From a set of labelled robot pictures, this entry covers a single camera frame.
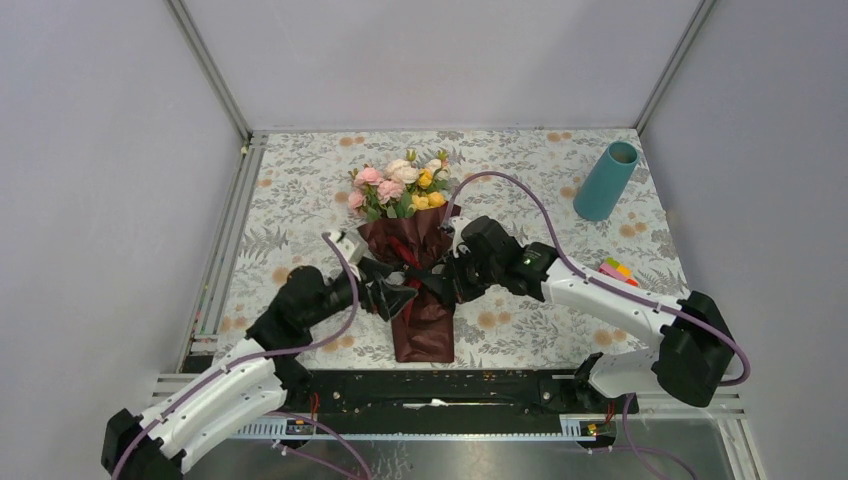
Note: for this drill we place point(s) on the floral patterned table mat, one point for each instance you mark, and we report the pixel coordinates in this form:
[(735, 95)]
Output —
[(525, 179)]

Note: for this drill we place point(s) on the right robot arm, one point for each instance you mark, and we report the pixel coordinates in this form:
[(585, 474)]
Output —
[(686, 342)]

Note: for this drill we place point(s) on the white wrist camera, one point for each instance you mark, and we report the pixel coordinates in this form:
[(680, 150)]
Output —
[(352, 248), (454, 227)]

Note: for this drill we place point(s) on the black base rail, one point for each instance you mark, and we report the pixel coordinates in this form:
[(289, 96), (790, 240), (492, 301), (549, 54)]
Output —
[(449, 402)]

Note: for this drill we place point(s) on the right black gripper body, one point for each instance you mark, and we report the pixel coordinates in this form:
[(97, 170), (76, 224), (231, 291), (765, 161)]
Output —
[(476, 276)]

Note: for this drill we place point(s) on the teal cylindrical vase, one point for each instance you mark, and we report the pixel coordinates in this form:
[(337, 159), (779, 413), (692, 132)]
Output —
[(606, 182)]

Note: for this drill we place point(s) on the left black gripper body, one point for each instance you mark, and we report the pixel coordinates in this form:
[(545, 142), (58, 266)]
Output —
[(362, 290)]

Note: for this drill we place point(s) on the flower bouquet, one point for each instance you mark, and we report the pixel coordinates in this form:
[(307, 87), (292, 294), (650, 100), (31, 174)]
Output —
[(403, 205)]

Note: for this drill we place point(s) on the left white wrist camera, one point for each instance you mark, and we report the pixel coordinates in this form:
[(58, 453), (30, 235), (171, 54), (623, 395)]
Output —
[(352, 248)]

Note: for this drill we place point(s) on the black gold-lettered ribbon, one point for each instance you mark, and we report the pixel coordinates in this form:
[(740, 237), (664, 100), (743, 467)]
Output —
[(440, 285)]

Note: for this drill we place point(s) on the colourful block stack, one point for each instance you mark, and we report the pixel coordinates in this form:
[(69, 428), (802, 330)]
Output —
[(614, 269)]

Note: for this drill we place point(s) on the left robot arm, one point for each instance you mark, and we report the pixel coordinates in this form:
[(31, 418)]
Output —
[(254, 378)]

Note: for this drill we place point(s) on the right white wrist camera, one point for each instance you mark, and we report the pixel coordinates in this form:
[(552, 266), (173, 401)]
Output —
[(454, 227)]

